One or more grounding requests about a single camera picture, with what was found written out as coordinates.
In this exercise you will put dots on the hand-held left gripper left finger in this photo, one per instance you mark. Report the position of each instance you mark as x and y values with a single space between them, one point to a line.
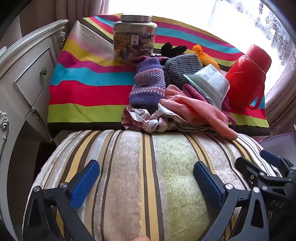
84 183

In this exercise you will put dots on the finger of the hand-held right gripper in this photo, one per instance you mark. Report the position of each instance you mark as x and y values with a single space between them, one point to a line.
270 158
248 168

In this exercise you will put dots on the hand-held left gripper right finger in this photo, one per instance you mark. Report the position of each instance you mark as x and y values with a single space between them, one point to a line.
209 183

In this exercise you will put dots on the clear jar with metal lid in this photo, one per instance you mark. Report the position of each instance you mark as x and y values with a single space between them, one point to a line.
134 41

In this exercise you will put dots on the person's left hand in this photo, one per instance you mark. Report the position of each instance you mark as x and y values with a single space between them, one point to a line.
141 239

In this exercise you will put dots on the purple box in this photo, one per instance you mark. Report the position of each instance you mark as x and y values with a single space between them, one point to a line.
277 142

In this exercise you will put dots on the mauve patterned curtain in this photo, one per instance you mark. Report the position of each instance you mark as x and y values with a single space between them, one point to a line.
281 104

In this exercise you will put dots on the beige striped velvet cushion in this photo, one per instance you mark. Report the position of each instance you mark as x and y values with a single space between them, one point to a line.
138 173

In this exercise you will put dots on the pink fleece cloth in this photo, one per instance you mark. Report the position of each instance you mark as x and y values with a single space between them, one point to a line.
196 111

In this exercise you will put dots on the red thermos jug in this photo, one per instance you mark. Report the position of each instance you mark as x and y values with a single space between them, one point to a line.
245 78

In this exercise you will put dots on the floral patterned cloth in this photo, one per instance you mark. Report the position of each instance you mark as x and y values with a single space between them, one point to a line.
138 118

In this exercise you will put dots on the white printed packet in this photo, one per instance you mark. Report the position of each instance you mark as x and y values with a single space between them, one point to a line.
210 85

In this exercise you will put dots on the colourful striped blanket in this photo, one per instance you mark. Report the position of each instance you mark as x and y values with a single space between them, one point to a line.
92 92

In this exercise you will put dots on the orange mesh bag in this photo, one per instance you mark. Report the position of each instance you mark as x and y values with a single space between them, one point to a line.
208 59

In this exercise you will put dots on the houndstooth cloth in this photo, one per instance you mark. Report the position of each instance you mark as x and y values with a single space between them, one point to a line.
178 69

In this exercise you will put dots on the purple knit sock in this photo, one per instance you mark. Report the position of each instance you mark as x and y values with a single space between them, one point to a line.
148 81

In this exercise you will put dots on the metal drawer knob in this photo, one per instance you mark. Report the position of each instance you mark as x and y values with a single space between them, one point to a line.
43 71

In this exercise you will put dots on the white carved nightstand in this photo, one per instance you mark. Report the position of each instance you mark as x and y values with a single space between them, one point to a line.
30 69

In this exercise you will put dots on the black gloves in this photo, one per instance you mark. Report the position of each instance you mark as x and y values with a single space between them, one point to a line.
171 49

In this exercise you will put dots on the beige curtain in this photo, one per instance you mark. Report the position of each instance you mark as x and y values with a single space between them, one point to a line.
34 11

